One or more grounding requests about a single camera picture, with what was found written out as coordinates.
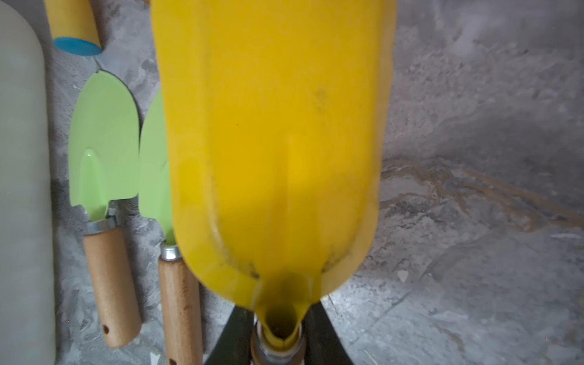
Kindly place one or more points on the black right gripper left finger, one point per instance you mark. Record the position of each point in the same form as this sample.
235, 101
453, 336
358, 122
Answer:
233, 346

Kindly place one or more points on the light green shovel wide blade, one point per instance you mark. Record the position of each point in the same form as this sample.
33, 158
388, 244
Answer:
103, 148

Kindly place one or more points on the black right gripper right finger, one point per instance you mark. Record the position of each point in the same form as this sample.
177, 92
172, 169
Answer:
323, 344

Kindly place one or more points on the green shovel yellow handle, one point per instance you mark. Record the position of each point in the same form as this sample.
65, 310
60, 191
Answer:
73, 27

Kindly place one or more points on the narrow green trowel wooden handle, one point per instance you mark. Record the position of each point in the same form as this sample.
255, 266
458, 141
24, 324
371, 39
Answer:
180, 301

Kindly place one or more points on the white plastic storage box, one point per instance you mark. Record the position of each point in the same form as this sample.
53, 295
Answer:
28, 324

